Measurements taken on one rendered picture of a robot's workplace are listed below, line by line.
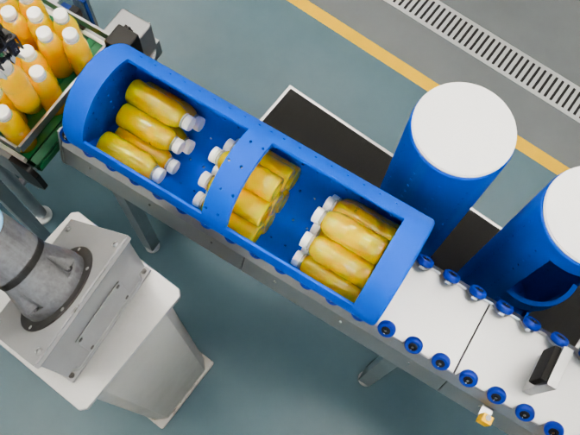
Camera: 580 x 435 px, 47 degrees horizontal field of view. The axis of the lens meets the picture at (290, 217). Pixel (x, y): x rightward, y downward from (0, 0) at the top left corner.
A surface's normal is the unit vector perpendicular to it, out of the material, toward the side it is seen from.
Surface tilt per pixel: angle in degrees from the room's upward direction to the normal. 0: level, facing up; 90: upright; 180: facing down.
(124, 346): 0
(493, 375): 0
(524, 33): 0
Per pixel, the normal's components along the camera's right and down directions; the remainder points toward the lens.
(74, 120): -0.40, 0.44
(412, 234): 0.18, -0.55
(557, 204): 0.04, -0.33
